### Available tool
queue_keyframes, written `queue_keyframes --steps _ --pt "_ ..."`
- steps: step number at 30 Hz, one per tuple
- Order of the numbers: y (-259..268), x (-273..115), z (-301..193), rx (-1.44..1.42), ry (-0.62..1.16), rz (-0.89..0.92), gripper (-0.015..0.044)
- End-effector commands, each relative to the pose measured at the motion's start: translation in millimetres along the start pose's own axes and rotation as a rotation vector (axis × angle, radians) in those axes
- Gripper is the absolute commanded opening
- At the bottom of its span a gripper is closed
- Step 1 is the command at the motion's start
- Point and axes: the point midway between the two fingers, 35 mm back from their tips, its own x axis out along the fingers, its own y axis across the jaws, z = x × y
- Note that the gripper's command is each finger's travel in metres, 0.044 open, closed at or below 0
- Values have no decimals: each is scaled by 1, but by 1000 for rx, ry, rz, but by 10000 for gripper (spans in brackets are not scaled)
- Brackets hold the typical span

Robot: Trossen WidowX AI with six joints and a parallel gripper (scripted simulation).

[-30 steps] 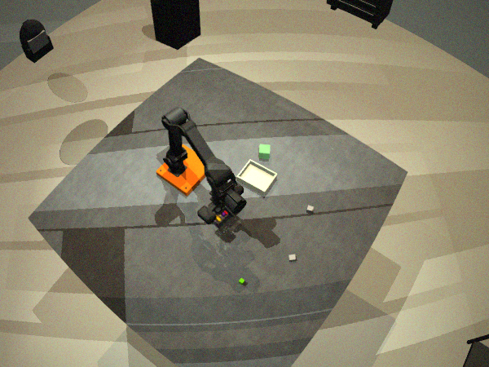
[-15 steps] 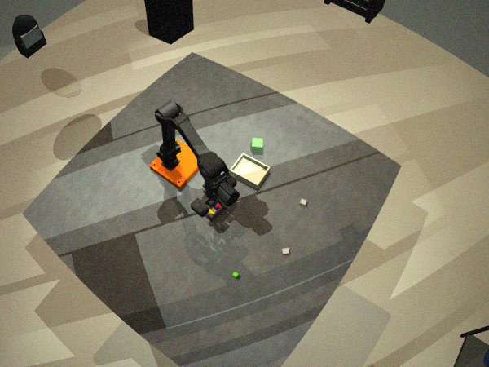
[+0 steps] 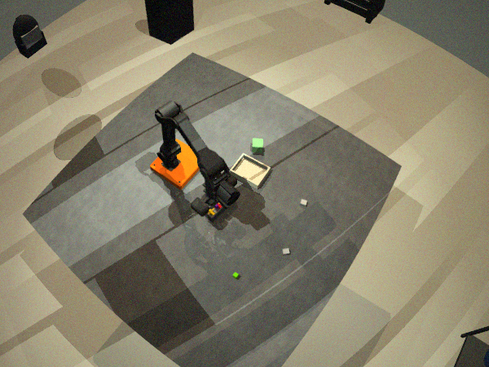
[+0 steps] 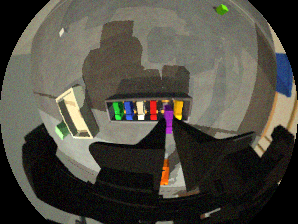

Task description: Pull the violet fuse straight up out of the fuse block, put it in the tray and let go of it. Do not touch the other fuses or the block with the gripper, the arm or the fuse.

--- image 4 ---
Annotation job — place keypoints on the violet fuse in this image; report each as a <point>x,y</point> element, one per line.
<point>168,116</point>

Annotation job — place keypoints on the yellow fuse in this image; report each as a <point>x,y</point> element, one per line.
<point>177,109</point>

